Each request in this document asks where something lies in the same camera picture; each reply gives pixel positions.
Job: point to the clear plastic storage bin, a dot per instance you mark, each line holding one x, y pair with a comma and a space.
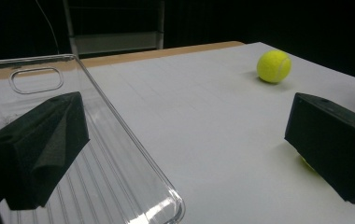
110, 161

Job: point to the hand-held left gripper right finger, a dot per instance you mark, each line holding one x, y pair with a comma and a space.
331, 140

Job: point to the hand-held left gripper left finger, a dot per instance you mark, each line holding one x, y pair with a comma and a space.
35, 146

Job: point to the yellow tennis ball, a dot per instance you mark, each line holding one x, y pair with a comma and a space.
307, 163
273, 66

